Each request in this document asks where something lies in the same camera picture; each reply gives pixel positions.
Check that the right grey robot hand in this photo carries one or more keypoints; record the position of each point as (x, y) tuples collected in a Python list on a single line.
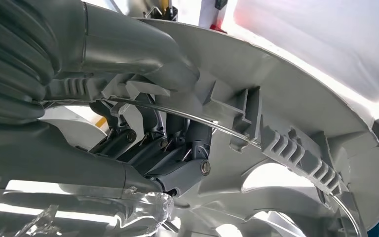
[(62, 163)]

